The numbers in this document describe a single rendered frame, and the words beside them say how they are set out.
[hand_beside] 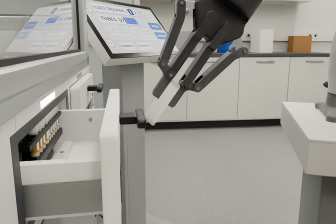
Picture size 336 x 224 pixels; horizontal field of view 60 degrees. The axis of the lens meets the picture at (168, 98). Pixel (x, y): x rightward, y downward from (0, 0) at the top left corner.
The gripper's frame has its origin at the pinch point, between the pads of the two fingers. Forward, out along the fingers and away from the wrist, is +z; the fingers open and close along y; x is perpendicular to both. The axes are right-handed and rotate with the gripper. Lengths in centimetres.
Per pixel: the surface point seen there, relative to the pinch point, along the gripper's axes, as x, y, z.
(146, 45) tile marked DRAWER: -85, 0, -9
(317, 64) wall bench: -277, -195, -117
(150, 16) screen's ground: -108, 5, -23
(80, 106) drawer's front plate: -17.1, 9.2, 11.3
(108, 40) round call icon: -70, 14, -2
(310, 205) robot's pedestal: -23, -55, 3
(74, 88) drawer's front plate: -17.2, 12.1, 8.7
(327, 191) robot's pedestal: -16, -49, -3
